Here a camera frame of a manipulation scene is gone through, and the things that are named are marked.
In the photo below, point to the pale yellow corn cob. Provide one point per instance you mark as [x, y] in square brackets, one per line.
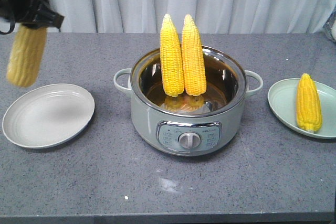
[26, 55]

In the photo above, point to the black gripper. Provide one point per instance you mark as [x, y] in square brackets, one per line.
[33, 13]

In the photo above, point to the white pleated curtain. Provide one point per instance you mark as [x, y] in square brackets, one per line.
[211, 16]

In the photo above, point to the light green plate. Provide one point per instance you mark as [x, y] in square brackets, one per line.
[282, 101]

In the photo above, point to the green electric cooking pot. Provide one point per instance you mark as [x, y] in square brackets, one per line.
[187, 125]

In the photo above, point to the cream white plate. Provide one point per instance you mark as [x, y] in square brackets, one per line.
[48, 116]

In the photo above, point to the bright yellow corn cob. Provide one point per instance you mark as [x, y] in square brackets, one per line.
[308, 105]

